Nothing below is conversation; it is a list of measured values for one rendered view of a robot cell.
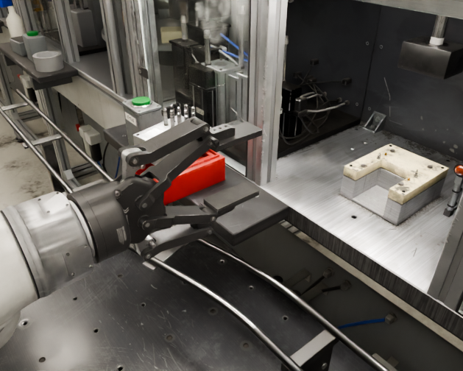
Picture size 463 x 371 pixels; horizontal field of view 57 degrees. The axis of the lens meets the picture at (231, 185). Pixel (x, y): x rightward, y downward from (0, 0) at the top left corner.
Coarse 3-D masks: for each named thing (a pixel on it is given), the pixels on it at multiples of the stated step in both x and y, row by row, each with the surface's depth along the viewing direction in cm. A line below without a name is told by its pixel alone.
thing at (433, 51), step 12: (444, 24) 68; (420, 36) 74; (432, 36) 70; (444, 36) 69; (408, 48) 72; (420, 48) 70; (432, 48) 68; (444, 48) 68; (456, 48) 68; (408, 60) 72; (420, 60) 71; (432, 60) 69; (444, 60) 68; (456, 60) 69; (420, 72) 71; (432, 72) 70; (444, 72) 68; (456, 72) 71
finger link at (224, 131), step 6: (198, 120) 46; (216, 126) 49; (222, 126) 49; (228, 126) 49; (210, 132) 47; (216, 132) 48; (222, 132) 48; (228, 132) 49; (234, 132) 49; (198, 138) 48; (204, 138) 47; (216, 138) 48; (222, 138) 48
